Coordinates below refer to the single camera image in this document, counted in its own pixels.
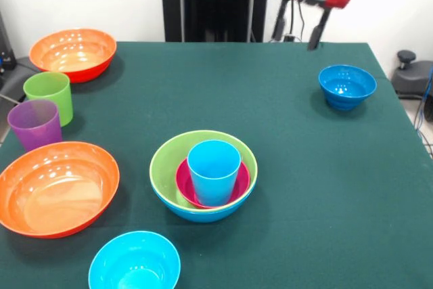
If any black wall cable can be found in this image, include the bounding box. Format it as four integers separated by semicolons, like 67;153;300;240
291;0;306;41

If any light blue cup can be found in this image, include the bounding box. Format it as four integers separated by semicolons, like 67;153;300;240
187;139;242;207

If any large orange bowl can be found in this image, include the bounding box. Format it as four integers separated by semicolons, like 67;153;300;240
28;28;118;84
0;141;120;239

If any small dark blue bowl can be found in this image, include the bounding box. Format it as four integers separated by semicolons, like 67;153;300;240
317;64;378;111

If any small light blue bowl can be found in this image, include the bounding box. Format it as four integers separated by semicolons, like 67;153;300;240
88;230;182;289

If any grey stand foot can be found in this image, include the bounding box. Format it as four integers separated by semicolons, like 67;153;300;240
0;55;41;107
394;49;433;100

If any dark green table cloth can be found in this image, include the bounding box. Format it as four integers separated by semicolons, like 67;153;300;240
0;41;433;289

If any black equipment box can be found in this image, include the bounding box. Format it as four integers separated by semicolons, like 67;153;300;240
0;11;17;72

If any purple cup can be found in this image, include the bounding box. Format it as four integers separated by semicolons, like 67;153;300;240
7;99;64;152

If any blue cable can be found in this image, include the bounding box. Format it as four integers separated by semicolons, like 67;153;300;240
414;65;433;131

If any small pink bowl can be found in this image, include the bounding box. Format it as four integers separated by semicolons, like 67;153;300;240
175;157;252;209

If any large blue bowl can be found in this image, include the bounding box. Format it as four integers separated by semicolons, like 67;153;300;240
151;182;257;224

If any green cup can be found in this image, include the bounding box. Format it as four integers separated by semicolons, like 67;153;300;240
22;72;74;127

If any large green bowl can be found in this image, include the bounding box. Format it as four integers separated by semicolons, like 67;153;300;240
149;129;258;210

